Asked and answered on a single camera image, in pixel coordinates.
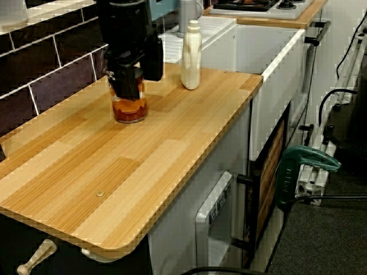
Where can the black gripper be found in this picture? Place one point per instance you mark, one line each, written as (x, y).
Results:
(126, 57)

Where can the orange beans can grey lid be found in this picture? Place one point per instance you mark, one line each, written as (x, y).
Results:
(129, 111)

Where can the white detergent bottle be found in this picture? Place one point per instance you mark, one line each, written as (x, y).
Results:
(190, 63)

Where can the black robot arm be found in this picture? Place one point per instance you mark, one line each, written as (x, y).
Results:
(123, 23)

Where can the dark tiled backsplash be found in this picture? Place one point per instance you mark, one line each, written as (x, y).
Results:
(57, 66)

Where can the white toy kitchen cabinet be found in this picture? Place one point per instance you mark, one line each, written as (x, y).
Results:
(272, 51)

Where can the black hutch end panel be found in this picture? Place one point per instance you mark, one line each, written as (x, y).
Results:
(2, 151)

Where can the grey toy stove top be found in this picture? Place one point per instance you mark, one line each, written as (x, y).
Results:
(286, 11)

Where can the grey dispenser panel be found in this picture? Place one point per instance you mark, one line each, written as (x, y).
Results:
(213, 217)

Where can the black framed wooden oven door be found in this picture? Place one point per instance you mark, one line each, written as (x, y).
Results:
(271, 177)

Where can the black floor box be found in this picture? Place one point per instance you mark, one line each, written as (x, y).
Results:
(352, 126)

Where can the white plastic bracket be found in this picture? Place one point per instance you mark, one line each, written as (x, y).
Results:
(97, 256)

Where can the aluminium frame rail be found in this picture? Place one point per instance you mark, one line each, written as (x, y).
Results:
(311, 183)

